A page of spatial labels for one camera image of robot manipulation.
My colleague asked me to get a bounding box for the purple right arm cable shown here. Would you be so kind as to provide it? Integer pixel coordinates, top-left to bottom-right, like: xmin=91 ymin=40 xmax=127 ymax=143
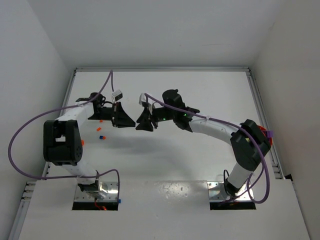
xmin=143 ymin=92 xmax=272 ymax=204

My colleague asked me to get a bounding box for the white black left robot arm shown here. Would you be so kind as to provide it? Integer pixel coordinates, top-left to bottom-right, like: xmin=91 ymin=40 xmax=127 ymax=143
xmin=43 ymin=90 xmax=136 ymax=199

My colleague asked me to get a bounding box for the purple stepped lego brick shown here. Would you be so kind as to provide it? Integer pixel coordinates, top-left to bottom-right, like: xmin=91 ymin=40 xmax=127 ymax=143
xmin=263 ymin=130 xmax=274 ymax=139

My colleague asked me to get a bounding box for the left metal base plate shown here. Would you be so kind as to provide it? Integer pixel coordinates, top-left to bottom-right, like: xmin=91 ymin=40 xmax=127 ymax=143
xmin=74 ymin=181 xmax=119 ymax=203

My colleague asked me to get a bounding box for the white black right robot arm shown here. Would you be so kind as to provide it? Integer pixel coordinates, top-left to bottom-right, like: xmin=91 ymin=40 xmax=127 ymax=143
xmin=136 ymin=89 xmax=272 ymax=197

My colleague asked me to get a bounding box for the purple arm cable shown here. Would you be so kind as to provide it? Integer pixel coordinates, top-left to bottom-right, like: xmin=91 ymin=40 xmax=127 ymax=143
xmin=143 ymin=92 xmax=272 ymax=204
xmin=7 ymin=69 xmax=120 ymax=201

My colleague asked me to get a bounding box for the orange divided round container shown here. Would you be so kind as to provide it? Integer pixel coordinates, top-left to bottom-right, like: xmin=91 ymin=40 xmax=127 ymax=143
xmin=258 ymin=126 xmax=274 ymax=146

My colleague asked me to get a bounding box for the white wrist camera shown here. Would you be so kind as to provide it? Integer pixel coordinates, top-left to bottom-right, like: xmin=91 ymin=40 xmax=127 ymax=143
xmin=138 ymin=93 xmax=155 ymax=114
xmin=111 ymin=89 xmax=123 ymax=103

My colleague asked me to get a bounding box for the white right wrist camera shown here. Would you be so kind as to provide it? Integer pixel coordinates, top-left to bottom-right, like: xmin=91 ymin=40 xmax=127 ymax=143
xmin=138 ymin=93 xmax=155 ymax=114

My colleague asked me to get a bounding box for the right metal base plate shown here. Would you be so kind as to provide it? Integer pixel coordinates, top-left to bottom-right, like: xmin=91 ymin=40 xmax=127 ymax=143
xmin=207 ymin=181 xmax=251 ymax=203

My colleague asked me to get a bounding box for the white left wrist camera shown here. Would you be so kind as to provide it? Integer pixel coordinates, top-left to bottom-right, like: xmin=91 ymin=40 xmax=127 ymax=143
xmin=111 ymin=89 xmax=123 ymax=103

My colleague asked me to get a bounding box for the metal base plate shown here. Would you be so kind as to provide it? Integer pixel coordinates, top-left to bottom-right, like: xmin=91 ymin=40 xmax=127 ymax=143
xmin=207 ymin=181 xmax=251 ymax=203
xmin=74 ymin=181 xmax=119 ymax=203

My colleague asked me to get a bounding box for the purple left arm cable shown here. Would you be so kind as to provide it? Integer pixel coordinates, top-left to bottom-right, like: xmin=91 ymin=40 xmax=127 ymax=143
xmin=7 ymin=69 xmax=120 ymax=201

